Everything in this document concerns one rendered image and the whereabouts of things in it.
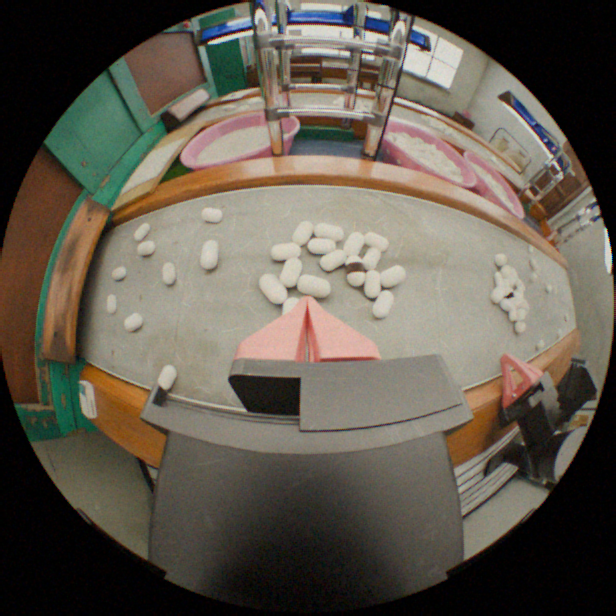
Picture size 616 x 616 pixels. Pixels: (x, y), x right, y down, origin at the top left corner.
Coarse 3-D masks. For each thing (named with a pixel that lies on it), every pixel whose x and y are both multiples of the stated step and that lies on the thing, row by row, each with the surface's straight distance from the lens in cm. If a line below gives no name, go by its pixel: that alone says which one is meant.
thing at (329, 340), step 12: (312, 300) 11; (312, 312) 9; (324, 312) 9; (312, 324) 8; (324, 324) 7; (336, 324) 8; (312, 336) 8; (324, 336) 6; (336, 336) 6; (348, 336) 6; (360, 336) 7; (312, 348) 11; (324, 348) 6; (336, 348) 6; (348, 348) 6; (360, 348) 6; (372, 348) 6; (312, 360) 11; (324, 360) 6; (336, 360) 6; (348, 360) 6; (360, 360) 6
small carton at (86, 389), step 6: (84, 384) 42; (90, 384) 42; (84, 390) 41; (90, 390) 41; (84, 396) 42; (90, 396) 42; (84, 402) 43; (90, 402) 42; (84, 408) 44; (90, 408) 42; (90, 414) 42; (96, 414) 43
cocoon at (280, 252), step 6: (276, 246) 21; (282, 246) 21; (288, 246) 21; (294, 246) 21; (276, 252) 21; (282, 252) 20; (288, 252) 20; (294, 252) 20; (276, 258) 21; (282, 258) 21; (288, 258) 21
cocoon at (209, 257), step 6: (210, 240) 24; (204, 246) 24; (210, 246) 24; (216, 246) 24; (204, 252) 24; (210, 252) 23; (216, 252) 24; (204, 258) 23; (210, 258) 23; (216, 258) 24; (204, 264) 23; (210, 264) 23
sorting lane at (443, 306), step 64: (256, 192) 30; (320, 192) 29; (384, 192) 32; (128, 256) 40; (192, 256) 27; (256, 256) 23; (320, 256) 22; (384, 256) 24; (448, 256) 31; (512, 256) 52; (192, 320) 24; (256, 320) 20; (384, 320) 21; (448, 320) 27; (192, 384) 24
